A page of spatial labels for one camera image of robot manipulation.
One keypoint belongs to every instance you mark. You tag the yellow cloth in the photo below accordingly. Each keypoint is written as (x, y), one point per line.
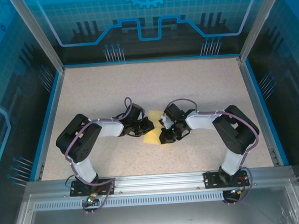
(152, 138)

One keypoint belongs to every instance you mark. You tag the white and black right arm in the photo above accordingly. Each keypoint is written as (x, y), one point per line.
(237, 129)

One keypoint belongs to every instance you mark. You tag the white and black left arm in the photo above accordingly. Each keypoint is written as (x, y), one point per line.
(80, 139)

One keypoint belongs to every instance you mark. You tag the blue table border strip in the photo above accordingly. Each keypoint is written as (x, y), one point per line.
(53, 97)
(265, 112)

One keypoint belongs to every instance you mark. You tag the blue printed gear panel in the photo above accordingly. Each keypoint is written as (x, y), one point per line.
(146, 10)

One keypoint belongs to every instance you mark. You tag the blue printed circuit panel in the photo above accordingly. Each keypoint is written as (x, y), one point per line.
(5, 75)
(288, 57)

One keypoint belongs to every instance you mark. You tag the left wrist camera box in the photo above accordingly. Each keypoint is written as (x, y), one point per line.
(135, 112)

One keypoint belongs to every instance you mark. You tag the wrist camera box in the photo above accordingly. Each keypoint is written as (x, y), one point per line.
(135, 112)
(173, 111)

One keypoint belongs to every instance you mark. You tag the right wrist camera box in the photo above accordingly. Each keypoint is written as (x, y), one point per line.
(173, 111)

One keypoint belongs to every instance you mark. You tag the aluminium cross rail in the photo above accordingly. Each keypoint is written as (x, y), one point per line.
(156, 182)

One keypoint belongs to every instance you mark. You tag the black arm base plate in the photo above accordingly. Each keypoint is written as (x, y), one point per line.
(78, 188)
(212, 180)

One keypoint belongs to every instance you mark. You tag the aluminium table edge rail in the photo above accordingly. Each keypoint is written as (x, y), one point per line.
(259, 113)
(58, 97)

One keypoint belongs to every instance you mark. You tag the aluminium corner post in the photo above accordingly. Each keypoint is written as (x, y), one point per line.
(259, 21)
(39, 35)

